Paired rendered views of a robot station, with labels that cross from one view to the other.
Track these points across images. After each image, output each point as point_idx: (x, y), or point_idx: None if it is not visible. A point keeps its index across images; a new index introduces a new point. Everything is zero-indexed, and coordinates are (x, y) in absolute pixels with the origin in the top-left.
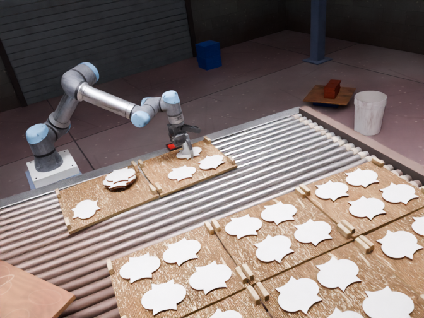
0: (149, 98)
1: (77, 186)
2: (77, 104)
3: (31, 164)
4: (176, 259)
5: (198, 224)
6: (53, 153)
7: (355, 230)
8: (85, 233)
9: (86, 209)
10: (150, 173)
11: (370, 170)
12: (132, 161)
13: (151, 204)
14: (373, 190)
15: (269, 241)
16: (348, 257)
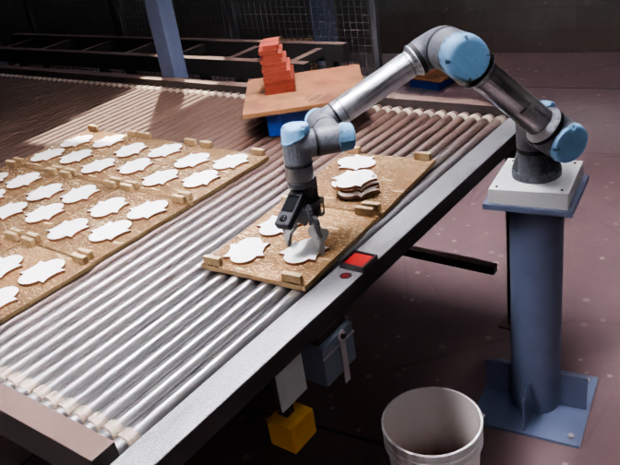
0: (334, 124)
1: (418, 171)
2: (491, 102)
3: (568, 162)
4: (199, 173)
5: (206, 204)
6: (518, 155)
7: (20, 246)
8: (329, 161)
9: (353, 161)
10: (333, 212)
11: None
12: (376, 202)
13: None
14: None
15: (113, 208)
16: (32, 227)
